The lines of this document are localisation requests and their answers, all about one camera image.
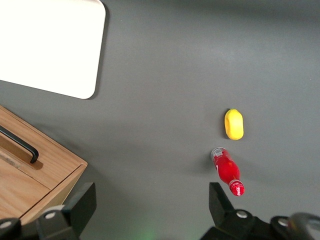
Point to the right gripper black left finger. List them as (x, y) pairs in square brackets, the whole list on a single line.
[(80, 207)]

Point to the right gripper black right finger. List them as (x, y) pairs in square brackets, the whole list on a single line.
[(222, 212)]

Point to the red coke bottle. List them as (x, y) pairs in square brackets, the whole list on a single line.
[(226, 170)]

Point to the white rectangular tray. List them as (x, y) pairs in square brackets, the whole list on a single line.
[(45, 45)]

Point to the wooden drawer cabinet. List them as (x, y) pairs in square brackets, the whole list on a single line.
[(25, 190)]

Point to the yellow lemon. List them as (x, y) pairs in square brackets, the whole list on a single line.
[(235, 125)]

